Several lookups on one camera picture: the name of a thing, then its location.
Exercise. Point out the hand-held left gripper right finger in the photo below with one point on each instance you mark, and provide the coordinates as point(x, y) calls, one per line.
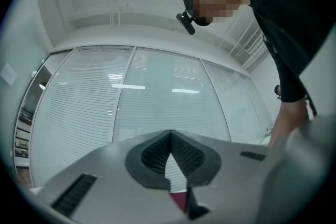
point(236, 165)

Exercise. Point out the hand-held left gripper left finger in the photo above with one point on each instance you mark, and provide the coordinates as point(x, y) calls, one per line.
point(110, 165)

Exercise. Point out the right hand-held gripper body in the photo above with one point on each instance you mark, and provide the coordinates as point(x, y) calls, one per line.
point(302, 173)

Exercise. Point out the person's right forearm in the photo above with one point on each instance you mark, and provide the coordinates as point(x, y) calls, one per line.
point(288, 120)

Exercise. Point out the dark red book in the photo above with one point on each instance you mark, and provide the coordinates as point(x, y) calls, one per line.
point(179, 200)

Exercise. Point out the white shelf unit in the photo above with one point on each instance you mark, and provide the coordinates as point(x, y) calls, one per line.
point(25, 133)

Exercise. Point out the white ceiling vent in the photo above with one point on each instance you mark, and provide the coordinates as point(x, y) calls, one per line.
point(253, 47)

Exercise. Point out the white paper sign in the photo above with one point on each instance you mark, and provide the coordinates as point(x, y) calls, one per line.
point(8, 74)

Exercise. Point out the person's black shirt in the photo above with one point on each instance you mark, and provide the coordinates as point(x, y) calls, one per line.
point(288, 8)

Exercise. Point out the black head camera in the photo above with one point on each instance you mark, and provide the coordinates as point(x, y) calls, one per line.
point(186, 23)

